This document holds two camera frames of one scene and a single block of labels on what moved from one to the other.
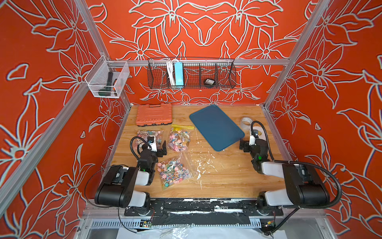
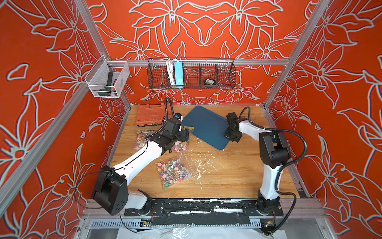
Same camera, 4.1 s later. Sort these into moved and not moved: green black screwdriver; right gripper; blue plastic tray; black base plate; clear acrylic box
Moved: right gripper; blue plastic tray
Not moved: green black screwdriver; black base plate; clear acrylic box
